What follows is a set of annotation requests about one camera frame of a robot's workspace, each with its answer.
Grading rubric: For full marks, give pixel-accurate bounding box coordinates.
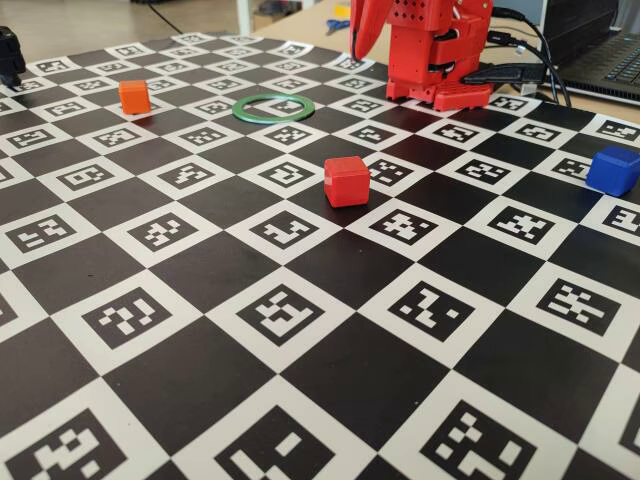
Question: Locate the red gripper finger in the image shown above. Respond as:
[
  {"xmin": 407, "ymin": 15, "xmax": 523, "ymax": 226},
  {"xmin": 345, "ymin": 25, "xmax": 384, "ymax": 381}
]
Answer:
[
  {"xmin": 349, "ymin": 0, "xmax": 370, "ymax": 61},
  {"xmin": 358, "ymin": 0, "xmax": 391, "ymax": 62}
]

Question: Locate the red cube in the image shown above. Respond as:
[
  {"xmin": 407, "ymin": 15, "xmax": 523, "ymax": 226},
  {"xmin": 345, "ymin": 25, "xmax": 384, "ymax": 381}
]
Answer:
[{"xmin": 323, "ymin": 155, "xmax": 370, "ymax": 209}]

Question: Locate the orange cube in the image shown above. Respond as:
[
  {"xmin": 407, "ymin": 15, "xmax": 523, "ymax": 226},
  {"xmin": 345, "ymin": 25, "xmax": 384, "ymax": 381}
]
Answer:
[{"xmin": 118, "ymin": 79, "xmax": 151, "ymax": 116}]

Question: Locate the blue cube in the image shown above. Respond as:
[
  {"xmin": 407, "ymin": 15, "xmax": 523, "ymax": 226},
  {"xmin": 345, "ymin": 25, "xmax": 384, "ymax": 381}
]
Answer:
[{"xmin": 585, "ymin": 146, "xmax": 640, "ymax": 197}]

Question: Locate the black flat adapter plug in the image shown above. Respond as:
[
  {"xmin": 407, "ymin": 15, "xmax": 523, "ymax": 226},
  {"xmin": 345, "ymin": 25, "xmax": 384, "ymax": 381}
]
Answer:
[{"xmin": 462, "ymin": 63, "xmax": 545, "ymax": 85}]

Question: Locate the black laptop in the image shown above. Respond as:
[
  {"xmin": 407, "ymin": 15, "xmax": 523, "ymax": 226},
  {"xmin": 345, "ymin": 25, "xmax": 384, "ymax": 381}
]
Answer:
[{"xmin": 542, "ymin": 0, "xmax": 640, "ymax": 104}]

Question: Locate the checkerboard marker mat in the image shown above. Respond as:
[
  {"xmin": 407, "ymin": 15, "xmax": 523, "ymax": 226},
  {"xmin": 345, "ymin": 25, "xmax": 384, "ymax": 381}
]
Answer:
[{"xmin": 0, "ymin": 30, "xmax": 640, "ymax": 480}]

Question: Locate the black usb plug cable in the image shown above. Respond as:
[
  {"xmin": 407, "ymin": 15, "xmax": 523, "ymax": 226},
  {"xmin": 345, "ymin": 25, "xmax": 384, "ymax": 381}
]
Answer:
[{"xmin": 487, "ymin": 29, "xmax": 561, "ymax": 104}]

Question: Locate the black looped usb cable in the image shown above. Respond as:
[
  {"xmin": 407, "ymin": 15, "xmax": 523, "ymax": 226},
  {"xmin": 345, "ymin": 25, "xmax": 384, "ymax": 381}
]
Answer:
[{"xmin": 492, "ymin": 8, "xmax": 574, "ymax": 107}]

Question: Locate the green flat ring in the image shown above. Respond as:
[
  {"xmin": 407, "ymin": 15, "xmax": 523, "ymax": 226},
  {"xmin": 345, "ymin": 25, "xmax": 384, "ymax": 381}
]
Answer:
[{"xmin": 231, "ymin": 94, "xmax": 316, "ymax": 124}]

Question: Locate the black camera stand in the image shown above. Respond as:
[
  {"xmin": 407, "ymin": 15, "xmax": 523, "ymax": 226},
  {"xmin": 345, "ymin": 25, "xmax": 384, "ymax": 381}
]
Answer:
[{"xmin": 0, "ymin": 25, "xmax": 27, "ymax": 92}]

